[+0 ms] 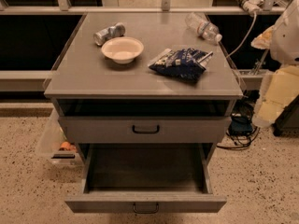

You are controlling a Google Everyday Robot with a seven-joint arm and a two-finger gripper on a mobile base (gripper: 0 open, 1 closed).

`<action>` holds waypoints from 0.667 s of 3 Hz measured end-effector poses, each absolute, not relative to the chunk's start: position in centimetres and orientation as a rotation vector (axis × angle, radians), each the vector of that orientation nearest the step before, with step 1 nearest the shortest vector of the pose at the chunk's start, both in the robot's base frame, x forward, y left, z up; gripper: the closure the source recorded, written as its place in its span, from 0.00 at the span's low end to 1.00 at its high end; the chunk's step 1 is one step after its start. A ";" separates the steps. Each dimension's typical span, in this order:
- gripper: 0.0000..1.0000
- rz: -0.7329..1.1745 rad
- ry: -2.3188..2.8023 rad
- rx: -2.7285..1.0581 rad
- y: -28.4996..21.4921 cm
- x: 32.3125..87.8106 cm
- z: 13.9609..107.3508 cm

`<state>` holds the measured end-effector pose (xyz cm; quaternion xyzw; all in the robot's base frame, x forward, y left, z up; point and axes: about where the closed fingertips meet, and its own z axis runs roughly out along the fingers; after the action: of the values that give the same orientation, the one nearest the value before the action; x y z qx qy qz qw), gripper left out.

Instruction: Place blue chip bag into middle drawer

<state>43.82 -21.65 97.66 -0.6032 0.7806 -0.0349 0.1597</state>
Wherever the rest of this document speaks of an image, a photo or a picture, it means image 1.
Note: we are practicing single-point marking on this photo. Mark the silver soda can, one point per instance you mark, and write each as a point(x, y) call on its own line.
point(113, 31)

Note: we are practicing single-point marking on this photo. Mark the clear plastic storage bin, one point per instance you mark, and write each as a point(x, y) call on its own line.
point(49, 145)

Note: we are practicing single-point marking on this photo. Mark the orange object in bin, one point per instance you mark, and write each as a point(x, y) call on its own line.
point(66, 146)

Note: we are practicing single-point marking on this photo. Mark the dark cabinet at right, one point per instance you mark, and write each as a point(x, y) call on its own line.
point(288, 119)

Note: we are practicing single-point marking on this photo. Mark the white bowl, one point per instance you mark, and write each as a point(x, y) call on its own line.
point(122, 50)

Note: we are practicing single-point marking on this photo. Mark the blue chip bag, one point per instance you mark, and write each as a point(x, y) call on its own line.
point(186, 64)

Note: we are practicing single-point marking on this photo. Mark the grey drawer cabinet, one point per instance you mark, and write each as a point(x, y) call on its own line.
point(87, 84)

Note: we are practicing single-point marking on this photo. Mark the white power strip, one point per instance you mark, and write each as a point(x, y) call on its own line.
point(250, 6)

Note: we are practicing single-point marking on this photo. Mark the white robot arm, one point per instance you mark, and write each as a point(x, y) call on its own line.
point(284, 47)

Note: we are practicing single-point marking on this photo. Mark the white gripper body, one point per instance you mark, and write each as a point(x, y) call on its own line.
point(286, 36)

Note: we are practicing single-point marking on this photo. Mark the clear plastic water bottle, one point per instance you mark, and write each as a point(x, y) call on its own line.
point(203, 28)

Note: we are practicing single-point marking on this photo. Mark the open grey lower drawer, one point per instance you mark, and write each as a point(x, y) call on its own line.
point(146, 179)

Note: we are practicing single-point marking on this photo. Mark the blue box on floor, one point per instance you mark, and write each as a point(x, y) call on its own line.
point(240, 126)

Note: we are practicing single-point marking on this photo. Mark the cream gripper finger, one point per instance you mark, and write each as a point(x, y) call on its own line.
point(263, 40)

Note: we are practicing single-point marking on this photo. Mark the closed grey upper drawer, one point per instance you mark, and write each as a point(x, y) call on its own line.
point(104, 130)

